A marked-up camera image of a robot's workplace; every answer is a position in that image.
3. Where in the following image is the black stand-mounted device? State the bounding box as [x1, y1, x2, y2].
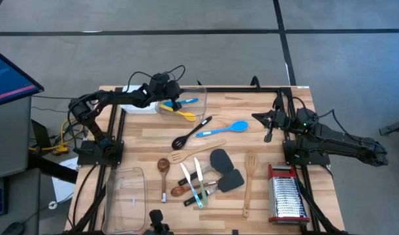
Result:
[143, 209, 171, 235]

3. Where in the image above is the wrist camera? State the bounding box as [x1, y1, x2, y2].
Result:
[165, 80, 184, 101]
[277, 110, 291, 127]

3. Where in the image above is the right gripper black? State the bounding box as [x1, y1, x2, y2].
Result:
[251, 97, 293, 143]

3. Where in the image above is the black square turner spatula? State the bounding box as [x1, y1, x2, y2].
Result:
[183, 168, 246, 208]

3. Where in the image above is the large blue silicone spoon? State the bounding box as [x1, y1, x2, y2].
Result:
[195, 120, 249, 138]

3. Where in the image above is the computer monitor blue screen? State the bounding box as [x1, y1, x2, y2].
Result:
[0, 45, 45, 109]

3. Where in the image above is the light wooden slotted spoon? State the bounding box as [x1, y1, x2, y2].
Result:
[167, 139, 227, 165]

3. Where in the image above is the dark wooden spoon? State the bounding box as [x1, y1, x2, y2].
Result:
[157, 157, 171, 203]
[170, 181, 218, 198]

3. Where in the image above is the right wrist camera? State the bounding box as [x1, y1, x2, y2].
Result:
[277, 110, 291, 127]

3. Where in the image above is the black aluminium table frame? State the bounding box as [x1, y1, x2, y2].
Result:
[71, 85, 347, 235]

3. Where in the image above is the light wooden slotted spatula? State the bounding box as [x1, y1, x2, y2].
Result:
[242, 152, 259, 219]

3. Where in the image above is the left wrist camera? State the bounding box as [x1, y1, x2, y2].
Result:
[165, 80, 184, 101]

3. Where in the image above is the small blue silicone spatula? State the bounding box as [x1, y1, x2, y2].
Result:
[162, 97, 199, 108]

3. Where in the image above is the clear plastic container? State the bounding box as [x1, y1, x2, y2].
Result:
[103, 166, 148, 235]
[155, 85, 208, 123]

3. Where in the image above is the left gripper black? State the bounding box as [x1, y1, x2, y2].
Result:
[150, 73, 184, 112]

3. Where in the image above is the thin black floor cable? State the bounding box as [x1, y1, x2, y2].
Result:
[31, 104, 71, 114]

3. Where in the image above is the red steel box grater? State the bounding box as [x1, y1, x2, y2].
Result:
[267, 164, 311, 225]

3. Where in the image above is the grey computer desk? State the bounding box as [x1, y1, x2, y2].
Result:
[0, 96, 42, 235]

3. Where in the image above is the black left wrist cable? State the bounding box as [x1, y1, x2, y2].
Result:
[126, 64, 187, 95]

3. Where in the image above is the black rounded turner spatula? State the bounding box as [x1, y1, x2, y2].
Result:
[178, 148, 234, 187]

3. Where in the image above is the white plastic bin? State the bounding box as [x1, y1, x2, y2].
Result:
[120, 85, 159, 115]

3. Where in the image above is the black computer mouse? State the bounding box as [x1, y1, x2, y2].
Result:
[1, 221, 25, 235]

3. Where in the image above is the yellow silicone spoon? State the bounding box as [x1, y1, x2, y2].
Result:
[159, 103, 197, 123]

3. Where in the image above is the white paper sheet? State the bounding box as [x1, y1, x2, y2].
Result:
[51, 156, 79, 203]

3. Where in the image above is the yellow cable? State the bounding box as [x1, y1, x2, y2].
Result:
[28, 117, 86, 155]

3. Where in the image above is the black slotted spoon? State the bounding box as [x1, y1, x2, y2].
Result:
[171, 116, 213, 151]

